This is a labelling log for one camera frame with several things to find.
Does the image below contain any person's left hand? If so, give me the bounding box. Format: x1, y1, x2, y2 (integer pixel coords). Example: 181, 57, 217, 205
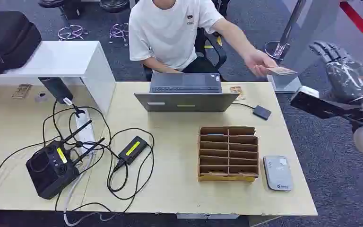
243, 50, 278, 78

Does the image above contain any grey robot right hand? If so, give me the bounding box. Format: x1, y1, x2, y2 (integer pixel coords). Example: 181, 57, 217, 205
309, 41, 363, 102

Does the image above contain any metal pole stand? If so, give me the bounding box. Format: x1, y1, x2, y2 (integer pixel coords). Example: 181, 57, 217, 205
264, 0, 308, 62

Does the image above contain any black office chair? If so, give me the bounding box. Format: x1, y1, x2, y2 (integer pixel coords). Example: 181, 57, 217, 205
142, 27, 228, 82

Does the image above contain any small black box device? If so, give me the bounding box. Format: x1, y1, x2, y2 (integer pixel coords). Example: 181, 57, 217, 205
252, 105, 272, 121

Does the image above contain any red floor tape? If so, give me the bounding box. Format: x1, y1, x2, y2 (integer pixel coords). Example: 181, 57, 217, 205
339, 1, 363, 54

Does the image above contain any grey laptop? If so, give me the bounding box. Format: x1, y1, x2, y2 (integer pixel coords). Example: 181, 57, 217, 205
134, 72, 241, 113

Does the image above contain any person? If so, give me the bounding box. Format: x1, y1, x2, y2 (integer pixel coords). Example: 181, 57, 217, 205
128, 0, 279, 78

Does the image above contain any wooden card box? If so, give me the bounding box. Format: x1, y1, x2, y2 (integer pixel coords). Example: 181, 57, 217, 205
197, 126, 260, 183

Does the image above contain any grey card reader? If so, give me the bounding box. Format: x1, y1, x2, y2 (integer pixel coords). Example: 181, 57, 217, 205
262, 156, 294, 192

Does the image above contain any chrome chair base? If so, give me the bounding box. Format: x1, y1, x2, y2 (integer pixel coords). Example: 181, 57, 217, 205
57, 24, 89, 41
108, 22, 130, 44

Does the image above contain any black adapter with yellow label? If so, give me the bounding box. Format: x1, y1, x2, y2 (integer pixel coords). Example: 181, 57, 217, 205
117, 135, 149, 166

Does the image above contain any white power strip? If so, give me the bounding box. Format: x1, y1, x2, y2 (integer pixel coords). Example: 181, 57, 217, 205
74, 109, 97, 157

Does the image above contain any white desk shelf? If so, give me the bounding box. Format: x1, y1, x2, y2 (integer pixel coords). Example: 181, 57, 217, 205
0, 41, 117, 115

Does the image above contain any black cylinder device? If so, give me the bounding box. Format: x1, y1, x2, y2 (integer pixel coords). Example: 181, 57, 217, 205
38, 77, 74, 106

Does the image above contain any small grey puck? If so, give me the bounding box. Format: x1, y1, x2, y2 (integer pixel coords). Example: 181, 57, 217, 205
34, 92, 48, 104

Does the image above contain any black router with antennas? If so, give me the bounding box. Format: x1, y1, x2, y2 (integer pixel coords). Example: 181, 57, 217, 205
25, 120, 106, 200

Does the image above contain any tan printed card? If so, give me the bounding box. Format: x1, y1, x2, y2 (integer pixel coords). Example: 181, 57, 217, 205
11, 84, 33, 100

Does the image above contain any black bag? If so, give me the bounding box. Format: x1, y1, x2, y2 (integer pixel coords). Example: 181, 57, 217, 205
0, 11, 43, 76

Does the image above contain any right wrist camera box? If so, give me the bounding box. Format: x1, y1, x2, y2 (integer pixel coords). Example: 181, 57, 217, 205
290, 86, 363, 121

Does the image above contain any thin black device cable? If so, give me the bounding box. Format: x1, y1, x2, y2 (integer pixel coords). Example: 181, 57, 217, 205
231, 103, 256, 111

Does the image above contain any black looped power cable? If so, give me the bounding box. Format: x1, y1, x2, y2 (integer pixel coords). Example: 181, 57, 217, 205
107, 127, 156, 201

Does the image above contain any white power cable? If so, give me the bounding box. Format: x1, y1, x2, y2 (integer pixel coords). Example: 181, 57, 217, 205
62, 154, 117, 227

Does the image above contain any long black router cable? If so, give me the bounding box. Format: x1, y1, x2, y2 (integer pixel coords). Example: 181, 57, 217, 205
0, 136, 60, 201

